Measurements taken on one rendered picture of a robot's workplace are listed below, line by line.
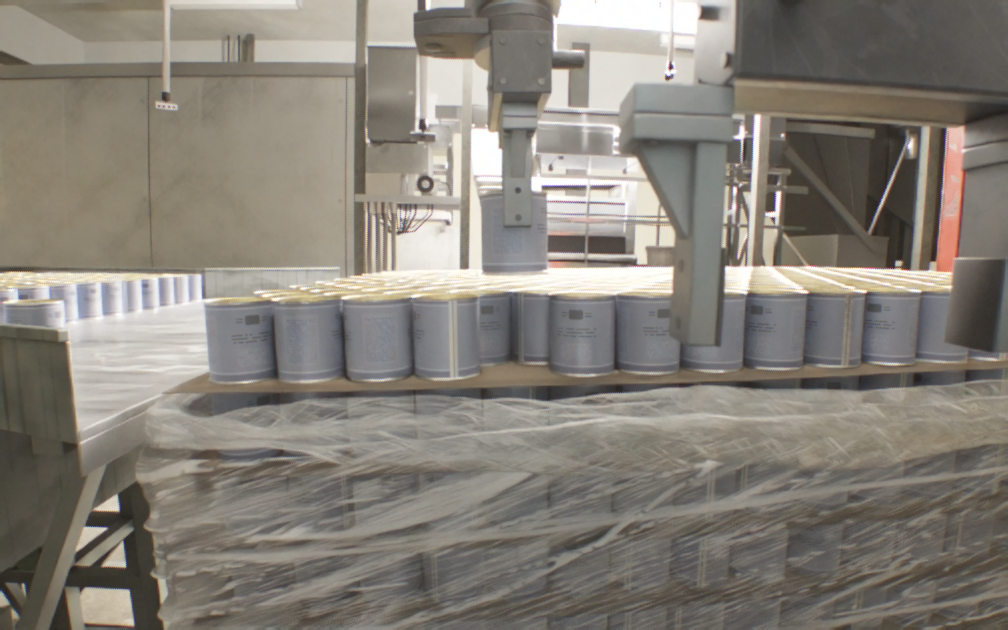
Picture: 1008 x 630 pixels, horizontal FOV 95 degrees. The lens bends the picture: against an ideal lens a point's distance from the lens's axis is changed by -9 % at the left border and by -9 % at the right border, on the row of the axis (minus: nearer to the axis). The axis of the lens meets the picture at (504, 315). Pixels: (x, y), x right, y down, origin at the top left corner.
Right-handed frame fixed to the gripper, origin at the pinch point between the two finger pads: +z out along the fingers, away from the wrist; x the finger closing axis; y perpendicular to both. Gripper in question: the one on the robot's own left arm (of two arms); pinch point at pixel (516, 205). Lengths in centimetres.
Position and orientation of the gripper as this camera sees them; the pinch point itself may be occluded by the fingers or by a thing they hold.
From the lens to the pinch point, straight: 47.7
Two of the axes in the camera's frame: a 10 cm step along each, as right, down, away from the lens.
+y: 10.0, -0.2, 0.6
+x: -0.6, -1.1, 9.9
